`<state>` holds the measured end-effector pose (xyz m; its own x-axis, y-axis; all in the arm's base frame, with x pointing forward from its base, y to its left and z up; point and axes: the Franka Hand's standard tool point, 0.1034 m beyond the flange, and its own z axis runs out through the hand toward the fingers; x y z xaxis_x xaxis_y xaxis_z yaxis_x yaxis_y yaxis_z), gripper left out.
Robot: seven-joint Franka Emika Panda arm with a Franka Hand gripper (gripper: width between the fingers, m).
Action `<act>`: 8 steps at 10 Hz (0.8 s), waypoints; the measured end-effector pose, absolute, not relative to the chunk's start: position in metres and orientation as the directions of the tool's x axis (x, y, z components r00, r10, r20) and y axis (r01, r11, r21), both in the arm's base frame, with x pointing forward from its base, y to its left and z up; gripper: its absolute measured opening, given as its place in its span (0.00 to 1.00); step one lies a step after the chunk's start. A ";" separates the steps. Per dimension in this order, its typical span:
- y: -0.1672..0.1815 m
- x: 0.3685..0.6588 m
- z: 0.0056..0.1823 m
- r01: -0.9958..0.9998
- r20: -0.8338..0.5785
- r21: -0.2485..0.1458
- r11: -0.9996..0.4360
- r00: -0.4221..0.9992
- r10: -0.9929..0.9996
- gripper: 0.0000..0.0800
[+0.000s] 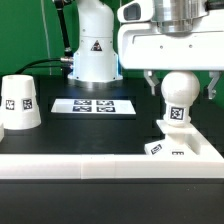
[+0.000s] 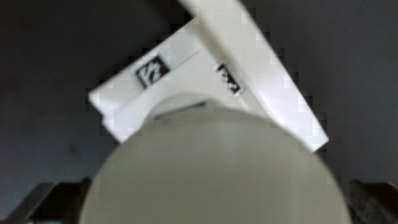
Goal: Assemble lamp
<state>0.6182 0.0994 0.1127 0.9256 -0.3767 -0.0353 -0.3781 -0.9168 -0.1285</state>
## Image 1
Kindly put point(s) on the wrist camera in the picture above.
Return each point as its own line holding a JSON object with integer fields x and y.
{"x": 136, "y": 11}

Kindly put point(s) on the white lamp bulb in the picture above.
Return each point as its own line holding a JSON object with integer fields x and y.
{"x": 179, "y": 89}

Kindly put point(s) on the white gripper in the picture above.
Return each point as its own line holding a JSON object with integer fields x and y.
{"x": 140, "y": 46}

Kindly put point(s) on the small white block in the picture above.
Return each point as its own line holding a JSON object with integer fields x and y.
{"x": 1, "y": 131}

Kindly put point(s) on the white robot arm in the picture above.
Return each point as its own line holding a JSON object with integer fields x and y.
{"x": 97, "y": 59}

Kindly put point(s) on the white lamp hood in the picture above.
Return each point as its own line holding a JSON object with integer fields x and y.
{"x": 19, "y": 109}

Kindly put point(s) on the white lamp base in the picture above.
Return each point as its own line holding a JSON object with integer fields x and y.
{"x": 174, "y": 142}

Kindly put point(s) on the white L-shaped wall fence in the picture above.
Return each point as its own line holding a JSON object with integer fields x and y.
{"x": 205, "y": 163}

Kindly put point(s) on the white marker tag sheet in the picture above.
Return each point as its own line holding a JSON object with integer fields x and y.
{"x": 91, "y": 106}

